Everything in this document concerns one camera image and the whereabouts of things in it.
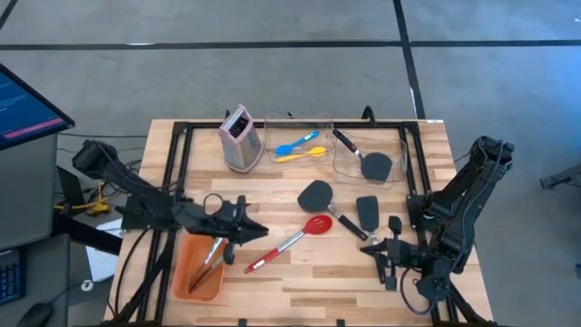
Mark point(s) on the white tape roll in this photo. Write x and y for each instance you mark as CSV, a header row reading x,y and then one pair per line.
x,y
87,284

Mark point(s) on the black oval-head spatula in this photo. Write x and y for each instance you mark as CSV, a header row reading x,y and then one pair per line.
x,y
377,167

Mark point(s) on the black rectangular-head spatula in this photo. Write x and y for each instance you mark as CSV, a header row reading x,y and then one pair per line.
x,y
367,213

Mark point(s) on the white paper sheet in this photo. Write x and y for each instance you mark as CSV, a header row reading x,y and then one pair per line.
x,y
102,268

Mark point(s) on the black metal table frame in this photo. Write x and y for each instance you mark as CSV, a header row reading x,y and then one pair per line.
x,y
295,124

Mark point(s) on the black desk leg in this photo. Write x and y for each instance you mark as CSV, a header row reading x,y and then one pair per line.
x,y
86,234

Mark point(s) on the blue silicone spoon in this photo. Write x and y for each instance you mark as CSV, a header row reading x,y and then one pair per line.
x,y
285,149

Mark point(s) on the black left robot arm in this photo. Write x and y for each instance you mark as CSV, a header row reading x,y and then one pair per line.
x,y
136,191

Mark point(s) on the pink-topped metal box grater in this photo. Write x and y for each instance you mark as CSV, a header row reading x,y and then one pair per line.
x,y
240,145

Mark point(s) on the black round-head spatula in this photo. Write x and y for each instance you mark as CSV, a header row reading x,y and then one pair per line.
x,y
314,195

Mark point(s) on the black stand foot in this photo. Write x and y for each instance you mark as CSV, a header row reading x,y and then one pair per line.
x,y
556,181

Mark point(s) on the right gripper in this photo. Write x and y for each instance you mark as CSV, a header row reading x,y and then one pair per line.
x,y
404,256

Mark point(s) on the red slotted spoon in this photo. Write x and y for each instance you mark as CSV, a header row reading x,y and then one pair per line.
x,y
318,224

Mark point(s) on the clear plastic container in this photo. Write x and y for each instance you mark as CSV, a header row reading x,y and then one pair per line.
x,y
345,168
299,125

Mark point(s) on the computer monitor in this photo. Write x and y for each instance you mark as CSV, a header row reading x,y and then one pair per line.
x,y
25,109

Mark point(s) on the orange plastic tray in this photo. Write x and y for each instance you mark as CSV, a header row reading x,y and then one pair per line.
x,y
184,272

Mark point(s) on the black computer mouse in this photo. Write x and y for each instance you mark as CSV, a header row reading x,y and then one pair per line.
x,y
34,315

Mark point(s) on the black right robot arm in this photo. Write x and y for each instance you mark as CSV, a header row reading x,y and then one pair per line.
x,y
463,200

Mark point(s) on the black keyboard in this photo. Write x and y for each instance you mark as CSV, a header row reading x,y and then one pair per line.
x,y
10,277

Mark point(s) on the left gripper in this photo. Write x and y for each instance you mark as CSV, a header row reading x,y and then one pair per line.
x,y
218,222

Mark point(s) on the yellow silicone spoon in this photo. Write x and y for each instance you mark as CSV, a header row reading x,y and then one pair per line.
x,y
315,151

